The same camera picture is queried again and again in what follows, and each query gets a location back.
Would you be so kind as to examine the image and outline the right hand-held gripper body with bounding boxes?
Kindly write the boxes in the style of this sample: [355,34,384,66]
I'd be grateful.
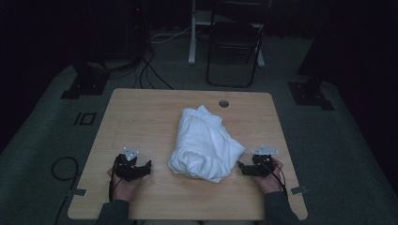
[250,144,280,178]

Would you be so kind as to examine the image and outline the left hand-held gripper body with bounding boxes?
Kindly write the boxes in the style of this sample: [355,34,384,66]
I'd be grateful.
[114,146,144,183]

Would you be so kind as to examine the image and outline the white tiered skirt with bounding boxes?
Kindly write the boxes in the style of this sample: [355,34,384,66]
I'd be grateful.
[167,104,247,184]

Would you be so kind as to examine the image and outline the person's left hand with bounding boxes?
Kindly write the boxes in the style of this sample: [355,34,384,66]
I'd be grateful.
[107,167,143,203]

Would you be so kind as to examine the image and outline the person's right hand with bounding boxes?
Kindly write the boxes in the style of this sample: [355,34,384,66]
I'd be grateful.
[254,157,284,195]

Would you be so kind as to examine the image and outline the grey tape strip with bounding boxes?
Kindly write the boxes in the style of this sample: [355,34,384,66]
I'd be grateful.
[289,186,309,196]
[64,187,88,198]

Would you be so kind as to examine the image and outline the black folding chair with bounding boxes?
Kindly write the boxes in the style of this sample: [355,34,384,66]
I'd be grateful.
[206,0,267,89]

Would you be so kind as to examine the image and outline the dark equipment with red light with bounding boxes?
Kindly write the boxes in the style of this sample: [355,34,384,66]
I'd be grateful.
[74,0,150,71]

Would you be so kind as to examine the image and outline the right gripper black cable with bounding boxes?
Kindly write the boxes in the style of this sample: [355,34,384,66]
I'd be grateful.
[262,161,287,192]

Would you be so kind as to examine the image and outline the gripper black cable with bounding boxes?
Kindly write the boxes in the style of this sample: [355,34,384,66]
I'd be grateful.
[108,156,122,203]
[262,161,287,192]

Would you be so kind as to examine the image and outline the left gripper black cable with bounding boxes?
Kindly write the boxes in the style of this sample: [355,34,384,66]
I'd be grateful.
[108,156,122,203]

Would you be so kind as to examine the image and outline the looped black floor cable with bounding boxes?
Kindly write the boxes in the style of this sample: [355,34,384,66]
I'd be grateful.
[51,156,80,225]

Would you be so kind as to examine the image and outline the black stand with base plate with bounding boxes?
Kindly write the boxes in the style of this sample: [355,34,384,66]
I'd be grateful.
[287,0,335,112]
[60,61,111,100]

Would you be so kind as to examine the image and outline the black floor cables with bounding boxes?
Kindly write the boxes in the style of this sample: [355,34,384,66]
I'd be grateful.
[132,46,175,91]

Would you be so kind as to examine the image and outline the white desk frame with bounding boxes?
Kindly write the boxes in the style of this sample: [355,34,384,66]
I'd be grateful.
[188,0,267,68]

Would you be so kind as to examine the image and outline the white floor cable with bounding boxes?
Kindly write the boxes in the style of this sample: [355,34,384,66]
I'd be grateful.
[149,25,193,44]

